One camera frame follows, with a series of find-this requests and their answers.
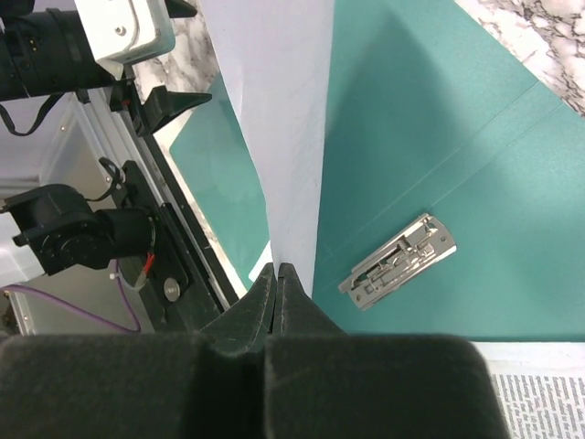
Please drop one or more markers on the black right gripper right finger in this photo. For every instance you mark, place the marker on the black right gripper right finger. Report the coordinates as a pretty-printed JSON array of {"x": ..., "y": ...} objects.
[{"x": 294, "y": 313}]

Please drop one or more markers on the aluminium extrusion rail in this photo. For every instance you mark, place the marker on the aluminium extrusion rail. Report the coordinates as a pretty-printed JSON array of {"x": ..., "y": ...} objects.
[{"x": 66, "y": 147}]

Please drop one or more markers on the single printed paper sheet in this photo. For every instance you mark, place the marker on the single printed paper sheet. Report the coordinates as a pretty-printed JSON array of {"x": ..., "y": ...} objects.
[{"x": 274, "y": 58}]

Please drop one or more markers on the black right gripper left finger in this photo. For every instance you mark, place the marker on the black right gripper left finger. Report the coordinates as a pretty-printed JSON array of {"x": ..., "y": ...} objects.
[{"x": 245, "y": 325}]

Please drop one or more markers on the printed white paper sheets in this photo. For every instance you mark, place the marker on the printed white paper sheets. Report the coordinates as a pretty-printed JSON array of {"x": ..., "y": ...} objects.
[{"x": 539, "y": 385}]

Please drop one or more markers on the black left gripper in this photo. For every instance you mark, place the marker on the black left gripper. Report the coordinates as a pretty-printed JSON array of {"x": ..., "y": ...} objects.
[{"x": 47, "y": 53}]

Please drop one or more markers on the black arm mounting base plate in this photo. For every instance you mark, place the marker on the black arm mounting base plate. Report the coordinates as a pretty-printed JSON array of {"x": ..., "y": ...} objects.
[{"x": 186, "y": 285}]

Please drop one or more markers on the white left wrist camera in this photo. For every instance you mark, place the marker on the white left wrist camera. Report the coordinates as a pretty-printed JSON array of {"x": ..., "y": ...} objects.
[{"x": 123, "y": 33}]

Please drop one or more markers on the teal plastic folder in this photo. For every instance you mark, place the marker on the teal plastic folder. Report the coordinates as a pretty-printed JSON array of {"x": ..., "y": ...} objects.
[{"x": 427, "y": 113}]

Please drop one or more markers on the silver folder clip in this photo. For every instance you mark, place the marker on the silver folder clip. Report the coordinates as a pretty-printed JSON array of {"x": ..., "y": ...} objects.
[{"x": 416, "y": 248}]

